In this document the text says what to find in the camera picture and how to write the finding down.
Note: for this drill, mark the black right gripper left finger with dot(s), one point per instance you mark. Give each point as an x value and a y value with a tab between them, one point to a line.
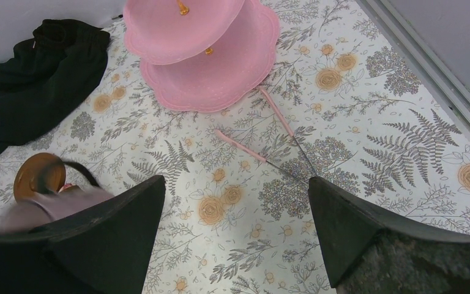
103	249

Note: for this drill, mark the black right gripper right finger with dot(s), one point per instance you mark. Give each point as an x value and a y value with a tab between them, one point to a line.
369	249

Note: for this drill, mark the purple mug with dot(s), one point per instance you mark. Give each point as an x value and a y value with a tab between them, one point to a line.
46	205

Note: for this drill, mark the floral tablecloth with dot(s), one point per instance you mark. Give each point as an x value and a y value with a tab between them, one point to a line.
233	224

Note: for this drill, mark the pink-handled metal tongs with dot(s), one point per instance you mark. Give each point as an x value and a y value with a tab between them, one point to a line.
278	137

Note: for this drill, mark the pink three-tier cake stand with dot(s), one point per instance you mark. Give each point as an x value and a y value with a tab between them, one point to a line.
201	55

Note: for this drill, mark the black cloth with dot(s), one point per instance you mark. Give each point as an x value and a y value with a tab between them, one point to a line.
48	77

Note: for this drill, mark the brown round coaster right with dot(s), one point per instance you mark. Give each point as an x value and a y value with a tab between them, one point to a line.
38	176

